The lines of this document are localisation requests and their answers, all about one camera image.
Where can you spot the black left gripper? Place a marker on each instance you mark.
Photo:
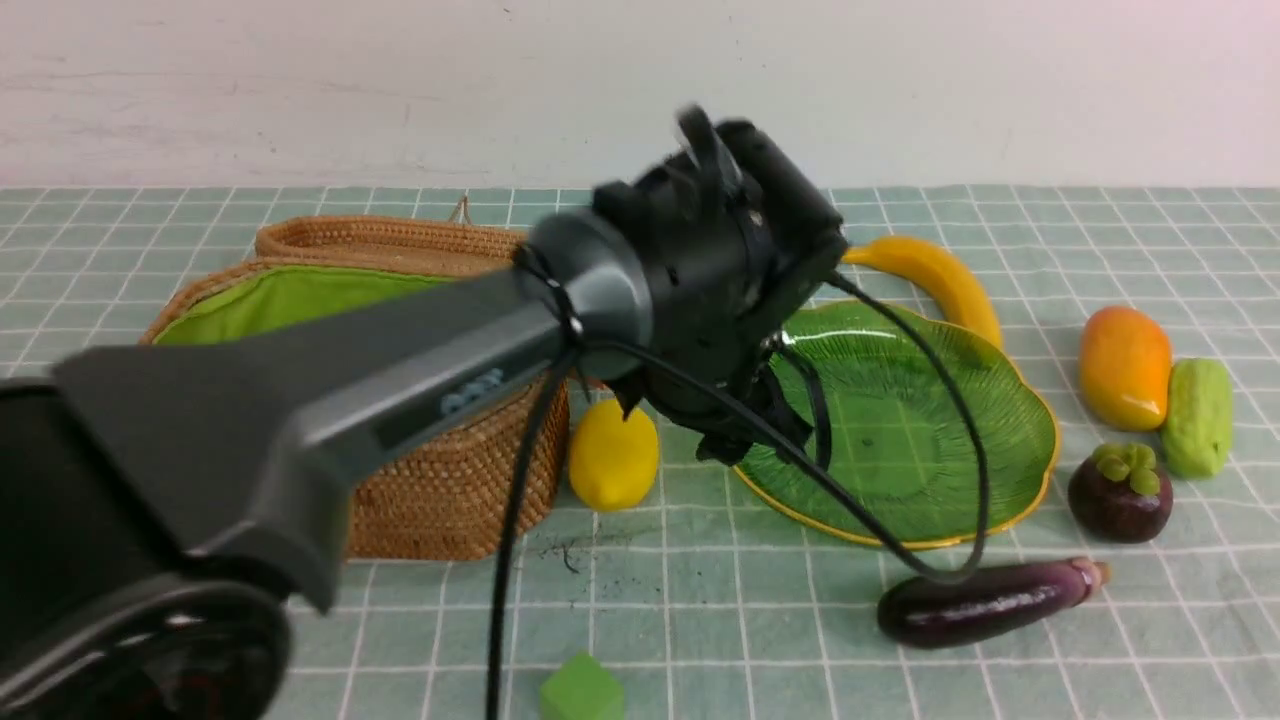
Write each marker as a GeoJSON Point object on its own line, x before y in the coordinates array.
{"type": "Point", "coordinates": [719, 286]}

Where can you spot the yellow lemon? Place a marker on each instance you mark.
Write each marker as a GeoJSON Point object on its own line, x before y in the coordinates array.
{"type": "Point", "coordinates": [614, 457]}

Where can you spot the yellow banana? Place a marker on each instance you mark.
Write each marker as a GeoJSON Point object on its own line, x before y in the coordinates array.
{"type": "Point", "coordinates": [954, 288]}

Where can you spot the purple eggplant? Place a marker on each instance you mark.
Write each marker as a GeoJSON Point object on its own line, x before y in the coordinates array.
{"type": "Point", "coordinates": [993, 602]}

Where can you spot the dark purple mangosteen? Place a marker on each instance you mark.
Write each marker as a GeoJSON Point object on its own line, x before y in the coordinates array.
{"type": "Point", "coordinates": [1121, 493]}

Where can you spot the light green cucumber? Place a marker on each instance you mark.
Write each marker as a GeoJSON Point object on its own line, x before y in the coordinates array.
{"type": "Point", "coordinates": [1198, 432]}

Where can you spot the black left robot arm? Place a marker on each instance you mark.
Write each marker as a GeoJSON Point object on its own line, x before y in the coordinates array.
{"type": "Point", "coordinates": [160, 504]}

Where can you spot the green leaf-shaped glass plate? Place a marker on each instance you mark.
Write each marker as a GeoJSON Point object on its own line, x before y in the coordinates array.
{"type": "Point", "coordinates": [899, 447]}

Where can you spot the woven wicker basket lid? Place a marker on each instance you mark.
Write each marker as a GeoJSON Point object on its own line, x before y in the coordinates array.
{"type": "Point", "coordinates": [453, 249]}

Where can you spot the green cube block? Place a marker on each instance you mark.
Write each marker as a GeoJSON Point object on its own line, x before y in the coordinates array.
{"type": "Point", "coordinates": [581, 688]}

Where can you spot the orange mango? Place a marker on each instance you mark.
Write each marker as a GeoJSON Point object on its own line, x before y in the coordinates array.
{"type": "Point", "coordinates": [1124, 368]}

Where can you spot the woven wicker basket green lining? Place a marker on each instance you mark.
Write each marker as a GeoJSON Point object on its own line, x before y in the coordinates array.
{"type": "Point", "coordinates": [450, 480]}

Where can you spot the green checkered tablecloth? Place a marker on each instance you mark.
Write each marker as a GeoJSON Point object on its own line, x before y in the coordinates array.
{"type": "Point", "coordinates": [702, 602]}

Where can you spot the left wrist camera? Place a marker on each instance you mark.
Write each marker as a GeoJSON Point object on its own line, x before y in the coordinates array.
{"type": "Point", "coordinates": [736, 162]}

